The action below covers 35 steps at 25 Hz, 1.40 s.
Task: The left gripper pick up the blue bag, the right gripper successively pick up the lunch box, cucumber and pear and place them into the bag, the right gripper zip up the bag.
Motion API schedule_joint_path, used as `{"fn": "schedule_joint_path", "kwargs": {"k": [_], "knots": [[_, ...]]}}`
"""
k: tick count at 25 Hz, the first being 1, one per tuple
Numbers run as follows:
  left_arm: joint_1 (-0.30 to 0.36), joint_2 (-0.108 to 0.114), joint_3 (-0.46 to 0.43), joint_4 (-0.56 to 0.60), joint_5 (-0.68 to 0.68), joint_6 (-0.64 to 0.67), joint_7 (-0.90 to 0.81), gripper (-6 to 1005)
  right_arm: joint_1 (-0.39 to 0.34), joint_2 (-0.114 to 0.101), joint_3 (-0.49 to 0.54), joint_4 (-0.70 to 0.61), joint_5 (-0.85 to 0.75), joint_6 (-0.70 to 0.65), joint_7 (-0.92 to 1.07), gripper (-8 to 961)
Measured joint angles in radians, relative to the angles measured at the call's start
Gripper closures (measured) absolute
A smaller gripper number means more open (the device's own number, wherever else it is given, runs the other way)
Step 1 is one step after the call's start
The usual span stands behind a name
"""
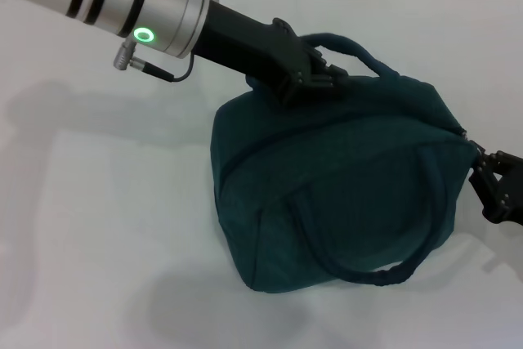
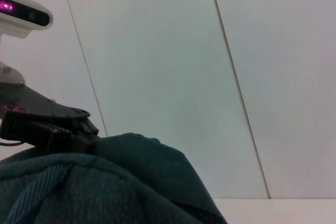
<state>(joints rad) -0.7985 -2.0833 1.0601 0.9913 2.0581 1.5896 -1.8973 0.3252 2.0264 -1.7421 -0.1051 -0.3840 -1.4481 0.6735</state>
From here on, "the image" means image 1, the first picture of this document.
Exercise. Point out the dark teal fabric lunch bag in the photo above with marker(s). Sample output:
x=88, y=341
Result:
x=327, y=181

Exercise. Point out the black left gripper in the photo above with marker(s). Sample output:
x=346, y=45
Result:
x=253, y=55

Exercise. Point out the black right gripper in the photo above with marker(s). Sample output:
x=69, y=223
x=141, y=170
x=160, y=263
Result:
x=515, y=198

